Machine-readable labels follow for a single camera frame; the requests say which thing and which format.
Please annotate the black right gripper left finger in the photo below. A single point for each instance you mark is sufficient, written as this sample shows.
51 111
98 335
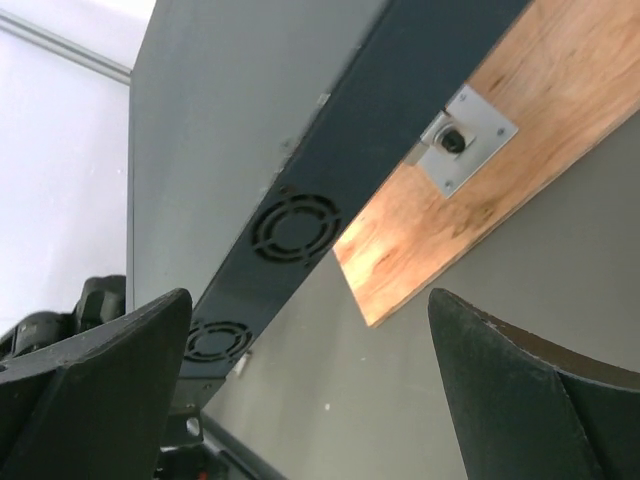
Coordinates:
95 406

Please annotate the dark blue network switch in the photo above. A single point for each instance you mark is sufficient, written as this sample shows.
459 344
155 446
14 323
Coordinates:
260 129

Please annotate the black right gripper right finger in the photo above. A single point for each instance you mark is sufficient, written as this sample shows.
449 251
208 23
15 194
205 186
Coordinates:
525 408

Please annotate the wooden board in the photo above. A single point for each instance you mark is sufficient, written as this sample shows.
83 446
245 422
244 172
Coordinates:
567 75

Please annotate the metal post with bracket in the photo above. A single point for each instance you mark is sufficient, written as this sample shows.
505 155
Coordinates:
460 140

